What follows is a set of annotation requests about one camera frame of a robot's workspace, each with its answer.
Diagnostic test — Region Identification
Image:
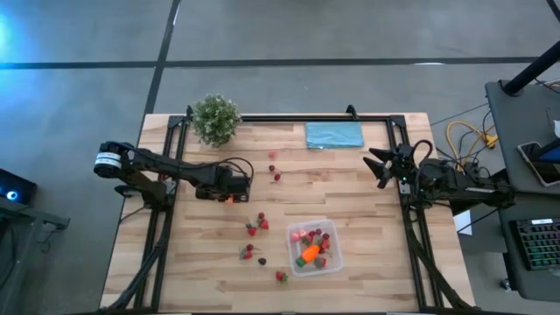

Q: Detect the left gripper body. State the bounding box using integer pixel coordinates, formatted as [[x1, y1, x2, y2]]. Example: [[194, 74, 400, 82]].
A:
[[194, 165, 229, 202]]

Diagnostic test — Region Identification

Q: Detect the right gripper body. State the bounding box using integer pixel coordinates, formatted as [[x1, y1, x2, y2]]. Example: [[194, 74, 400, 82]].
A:
[[378, 144, 417, 189]]

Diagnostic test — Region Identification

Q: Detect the clear plastic tupperware container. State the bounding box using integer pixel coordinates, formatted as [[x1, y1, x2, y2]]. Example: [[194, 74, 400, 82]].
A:
[[285, 219, 344, 278]]

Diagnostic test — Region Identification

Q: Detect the orange toy carrot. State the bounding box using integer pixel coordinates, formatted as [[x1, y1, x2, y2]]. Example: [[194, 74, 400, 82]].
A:
[[295, 243, 322, 269]]

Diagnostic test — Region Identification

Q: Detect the folded light blue cloth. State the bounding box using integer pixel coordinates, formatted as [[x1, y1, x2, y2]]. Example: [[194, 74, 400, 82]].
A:
[[304, 121, 366, 150]]

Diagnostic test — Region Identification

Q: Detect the small green potted plant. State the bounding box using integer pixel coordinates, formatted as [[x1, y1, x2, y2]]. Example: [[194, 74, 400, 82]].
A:
[[191, 93, 243, 149]]

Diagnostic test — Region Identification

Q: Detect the white paper sheet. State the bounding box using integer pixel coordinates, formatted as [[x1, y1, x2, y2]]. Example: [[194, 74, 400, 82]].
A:
[[452, 208, 474, 237]]

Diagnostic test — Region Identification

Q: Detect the grey desk with pole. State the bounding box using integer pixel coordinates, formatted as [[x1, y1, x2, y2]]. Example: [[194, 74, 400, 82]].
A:
[[484, 80, 560, 196]]

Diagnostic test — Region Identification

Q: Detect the smartphone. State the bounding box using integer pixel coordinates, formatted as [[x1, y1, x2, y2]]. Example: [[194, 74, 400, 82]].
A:
[[517, 140, 560, 188]]

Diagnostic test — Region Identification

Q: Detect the grey desk with keyboard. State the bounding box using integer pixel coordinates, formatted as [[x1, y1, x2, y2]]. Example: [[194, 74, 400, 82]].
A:
[[493, 190, 560, 304]]

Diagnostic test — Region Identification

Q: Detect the black tablet with blue screen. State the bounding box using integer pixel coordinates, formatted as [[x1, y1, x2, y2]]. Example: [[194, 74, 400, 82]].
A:
[[537, 138, 560, 165]]

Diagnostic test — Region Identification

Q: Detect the backlit computer keyboard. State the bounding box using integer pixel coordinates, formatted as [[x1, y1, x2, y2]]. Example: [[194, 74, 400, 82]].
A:
[[509, 217, 560, 271]]

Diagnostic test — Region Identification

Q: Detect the black pole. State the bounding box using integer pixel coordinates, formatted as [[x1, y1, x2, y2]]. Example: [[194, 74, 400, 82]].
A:
[[501, 41, 560, 97]]

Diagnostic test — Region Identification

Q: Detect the grey metal stand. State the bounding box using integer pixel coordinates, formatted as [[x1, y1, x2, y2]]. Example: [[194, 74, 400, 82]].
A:
[[0, 196, 71, 315]]

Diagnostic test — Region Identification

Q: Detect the black computer with blue light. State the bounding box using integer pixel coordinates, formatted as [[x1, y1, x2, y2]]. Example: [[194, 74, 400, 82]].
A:
[[0, 168, 39, 206]]

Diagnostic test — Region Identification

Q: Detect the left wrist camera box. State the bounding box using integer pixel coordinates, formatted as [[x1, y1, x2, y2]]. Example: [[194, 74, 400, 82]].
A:
[[227, 174, 252, 204]]

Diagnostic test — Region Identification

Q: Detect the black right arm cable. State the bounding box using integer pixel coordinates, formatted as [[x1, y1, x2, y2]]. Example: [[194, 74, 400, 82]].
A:
[[410, 138, 435, 165]]

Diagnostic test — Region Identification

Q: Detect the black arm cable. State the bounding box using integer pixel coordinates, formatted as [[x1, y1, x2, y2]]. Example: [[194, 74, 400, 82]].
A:
[[216, 156, 256, 187], [410, 138, 435, 165]]

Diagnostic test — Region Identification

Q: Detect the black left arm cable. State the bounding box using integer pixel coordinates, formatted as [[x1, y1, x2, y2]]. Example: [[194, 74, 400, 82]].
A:
[[216, 156, 256, 187]]

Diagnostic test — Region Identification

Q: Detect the yellow cable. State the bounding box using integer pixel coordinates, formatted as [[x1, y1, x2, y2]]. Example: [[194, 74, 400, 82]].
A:
[[444, 120, 500, 153]]

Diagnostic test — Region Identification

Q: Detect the black aluminium rig frame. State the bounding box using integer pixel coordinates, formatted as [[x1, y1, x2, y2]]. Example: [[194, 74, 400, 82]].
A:
[[104, 114, 476, 315]]

